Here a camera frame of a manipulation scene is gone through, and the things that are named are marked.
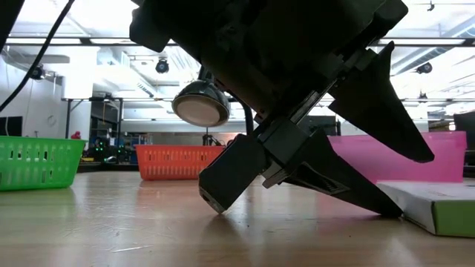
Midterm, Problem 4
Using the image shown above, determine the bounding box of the green plastic basket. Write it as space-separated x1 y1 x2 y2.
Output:
0 135 87 192

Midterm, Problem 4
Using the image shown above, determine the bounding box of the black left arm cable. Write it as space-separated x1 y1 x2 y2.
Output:
0 0 76 112

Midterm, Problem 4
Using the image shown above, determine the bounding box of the black gooseneck desk lamp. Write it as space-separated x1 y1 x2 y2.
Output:
171 65 257 148

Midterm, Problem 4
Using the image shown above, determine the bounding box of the pink plastic bin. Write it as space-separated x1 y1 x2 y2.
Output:
328 131 468 185

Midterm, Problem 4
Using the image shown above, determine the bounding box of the orange plastic basket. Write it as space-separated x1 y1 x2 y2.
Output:
134 144 226 182

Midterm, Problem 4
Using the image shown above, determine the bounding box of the white card reader box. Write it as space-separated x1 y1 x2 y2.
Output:
376 180 475 238

